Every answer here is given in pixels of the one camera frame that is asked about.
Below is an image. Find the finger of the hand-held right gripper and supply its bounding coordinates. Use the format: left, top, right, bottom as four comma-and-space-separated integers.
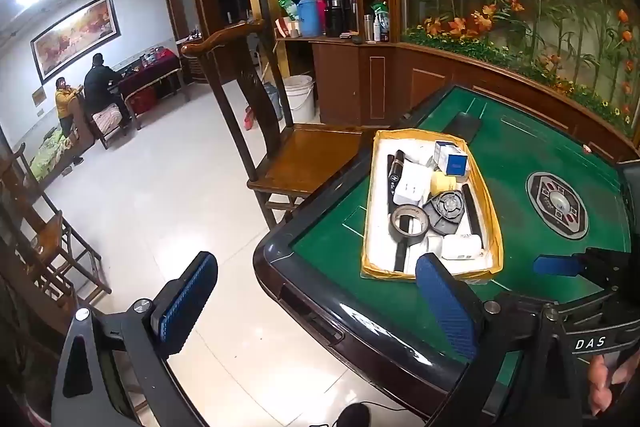
533, 247, 640, 293

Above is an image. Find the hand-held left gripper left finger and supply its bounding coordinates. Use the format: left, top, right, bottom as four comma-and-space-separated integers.
50, 251, 219, 427

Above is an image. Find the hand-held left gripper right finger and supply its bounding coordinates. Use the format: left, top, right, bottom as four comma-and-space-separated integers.
415, 252, 586, 427

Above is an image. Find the white rectangular charger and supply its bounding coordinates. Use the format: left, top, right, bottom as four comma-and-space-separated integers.
441, 233, 482, 260

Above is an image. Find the black slim long box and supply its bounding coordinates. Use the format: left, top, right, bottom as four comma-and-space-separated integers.
386, 157, 407, 274
460, 183, 486, 245

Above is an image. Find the white tray with yellow rim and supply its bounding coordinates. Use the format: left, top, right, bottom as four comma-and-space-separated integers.
361, 128, 504, 281

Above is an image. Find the black round plastic disc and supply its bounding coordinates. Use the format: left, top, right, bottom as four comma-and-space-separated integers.
422, 188, 468, 235

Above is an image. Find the grey tape roll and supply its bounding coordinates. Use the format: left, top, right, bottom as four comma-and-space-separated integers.
390, 204, 431, 240

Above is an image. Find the white power adapter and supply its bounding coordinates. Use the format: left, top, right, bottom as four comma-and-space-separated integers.
392, 162, 434, 208

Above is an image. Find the yellow tape roll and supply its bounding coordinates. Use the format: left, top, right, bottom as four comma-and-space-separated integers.
430, 170, 462, 195

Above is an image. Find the blue and white small box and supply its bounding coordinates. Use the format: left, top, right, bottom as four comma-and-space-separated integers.
433, 140, 471, 180

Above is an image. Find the person's right hand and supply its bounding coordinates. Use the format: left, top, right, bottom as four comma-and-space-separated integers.
586, 349, 640, 418

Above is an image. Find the round table control panel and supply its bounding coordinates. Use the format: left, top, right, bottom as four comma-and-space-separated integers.
525, 171, 590, 241

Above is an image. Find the green mahjong table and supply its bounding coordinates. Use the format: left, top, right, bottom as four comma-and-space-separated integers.
252, 82, 640, 427

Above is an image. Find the dark round object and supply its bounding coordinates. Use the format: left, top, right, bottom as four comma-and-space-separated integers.
335, 402, 372, 427

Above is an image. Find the black smartphone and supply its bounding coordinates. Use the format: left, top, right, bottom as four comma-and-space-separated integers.
442, 113, 483, 140

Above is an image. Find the wooden chair with striped cushion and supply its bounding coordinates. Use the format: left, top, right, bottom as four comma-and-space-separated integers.
87, 102, 132, 150

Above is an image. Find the bench with green cushion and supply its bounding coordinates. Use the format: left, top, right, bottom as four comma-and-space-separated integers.
25, 129, 96, 192

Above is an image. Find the blue water jug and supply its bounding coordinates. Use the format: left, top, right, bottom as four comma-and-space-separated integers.
262, 82, 286, 122

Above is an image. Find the white plastic bucket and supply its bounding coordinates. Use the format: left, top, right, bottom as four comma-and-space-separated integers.
282, 75, 317, 122

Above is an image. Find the dining table with red cloth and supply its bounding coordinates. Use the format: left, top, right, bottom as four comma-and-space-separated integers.
117, 48, 191, 130

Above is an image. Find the wooden bar cabinet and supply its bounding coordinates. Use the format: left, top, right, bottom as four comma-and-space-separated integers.
310, 38, 411, 128

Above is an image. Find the green and white bag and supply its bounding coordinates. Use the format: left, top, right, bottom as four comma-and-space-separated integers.
372, 2, 392, 42
278, 0, 300, 25

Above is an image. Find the blue thermos jug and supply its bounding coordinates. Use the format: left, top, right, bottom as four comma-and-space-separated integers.
297, 0, 322, 36

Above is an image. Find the black thermos jug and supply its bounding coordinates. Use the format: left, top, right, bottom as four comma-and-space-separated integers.
324, 0, 347, 38

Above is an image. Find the framed wall painting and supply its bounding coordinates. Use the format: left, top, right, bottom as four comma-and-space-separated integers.
30, 0, 122, 84

